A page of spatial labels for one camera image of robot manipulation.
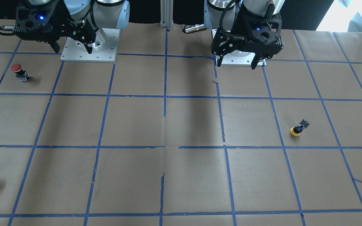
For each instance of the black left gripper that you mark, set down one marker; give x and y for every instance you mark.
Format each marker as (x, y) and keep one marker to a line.
(233, 29)

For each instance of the aluminium frame post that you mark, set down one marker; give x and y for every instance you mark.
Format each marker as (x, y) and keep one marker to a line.
(166, 9)

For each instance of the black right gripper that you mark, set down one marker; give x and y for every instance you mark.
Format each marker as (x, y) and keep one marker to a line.
(68, 27)

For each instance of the silver cable connector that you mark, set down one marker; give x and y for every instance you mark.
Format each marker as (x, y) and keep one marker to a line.
(193, 28)

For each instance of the red push button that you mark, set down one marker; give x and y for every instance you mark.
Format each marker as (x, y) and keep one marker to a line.
(21, 74)

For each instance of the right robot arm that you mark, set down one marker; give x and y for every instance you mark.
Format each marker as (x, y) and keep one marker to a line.
(110, 14)

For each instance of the yellow push button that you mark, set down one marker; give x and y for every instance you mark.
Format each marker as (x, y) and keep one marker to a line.
(297, 130)

